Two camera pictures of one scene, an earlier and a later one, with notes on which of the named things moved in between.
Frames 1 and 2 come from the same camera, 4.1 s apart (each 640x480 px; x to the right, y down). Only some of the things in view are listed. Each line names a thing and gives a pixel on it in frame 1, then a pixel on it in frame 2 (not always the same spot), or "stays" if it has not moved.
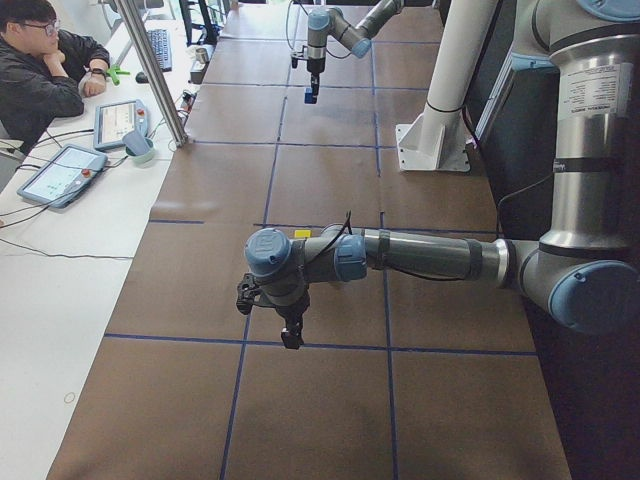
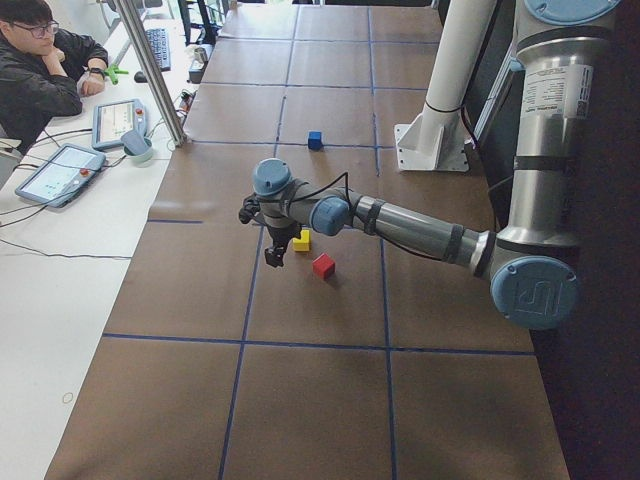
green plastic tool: [114, 70] stays
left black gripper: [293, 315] → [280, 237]
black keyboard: [160, 40] stays
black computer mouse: [141, 77] stays
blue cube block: [308, 96] → [315, 141]
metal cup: [202, 55] stays
